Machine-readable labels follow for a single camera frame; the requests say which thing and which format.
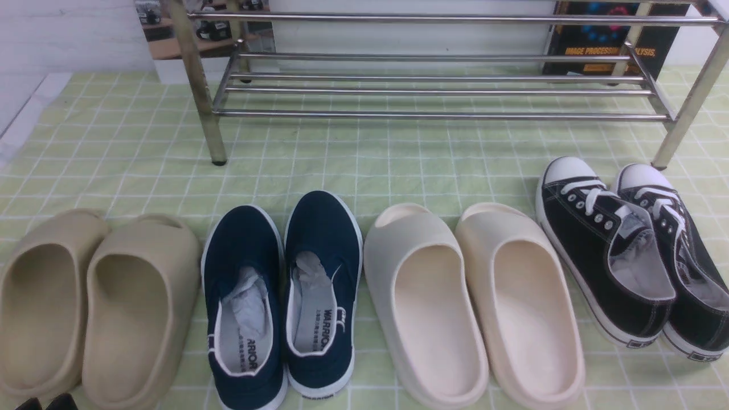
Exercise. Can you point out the green checked floor cloth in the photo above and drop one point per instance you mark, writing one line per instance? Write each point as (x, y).
(128, 145)

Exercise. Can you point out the black lace sneaker left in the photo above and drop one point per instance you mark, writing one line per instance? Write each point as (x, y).
(610, 247)

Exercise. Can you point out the leaning picture board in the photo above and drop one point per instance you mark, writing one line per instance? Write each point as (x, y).
(215, 38)

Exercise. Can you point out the dark image processing book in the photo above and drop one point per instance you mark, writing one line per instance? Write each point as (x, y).
(652, 46)

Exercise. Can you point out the black lace sneaker right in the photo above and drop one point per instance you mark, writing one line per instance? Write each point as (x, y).
(698, 321)

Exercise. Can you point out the tan slipper far left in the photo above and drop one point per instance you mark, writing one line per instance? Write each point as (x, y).
(45, 304)

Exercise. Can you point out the cream slipper left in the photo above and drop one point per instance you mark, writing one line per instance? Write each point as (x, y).
(414, 270)

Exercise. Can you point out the cream slipper right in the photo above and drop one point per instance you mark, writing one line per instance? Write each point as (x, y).
(519, 292)

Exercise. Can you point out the tan slipper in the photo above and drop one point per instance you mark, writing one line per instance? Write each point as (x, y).
(142, 285)
(45, 304)

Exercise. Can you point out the metal shoe rack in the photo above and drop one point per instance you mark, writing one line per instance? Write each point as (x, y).
(629, 77)

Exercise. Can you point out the black lace sneaker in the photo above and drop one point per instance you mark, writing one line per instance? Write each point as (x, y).
(698, 321)
(610, 247)

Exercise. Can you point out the navy canvas shoe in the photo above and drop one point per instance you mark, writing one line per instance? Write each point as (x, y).
(323, 265)
(241, 265)

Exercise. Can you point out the cream slipper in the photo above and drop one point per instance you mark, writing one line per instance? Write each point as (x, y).
(414, 270)
(519, 292)

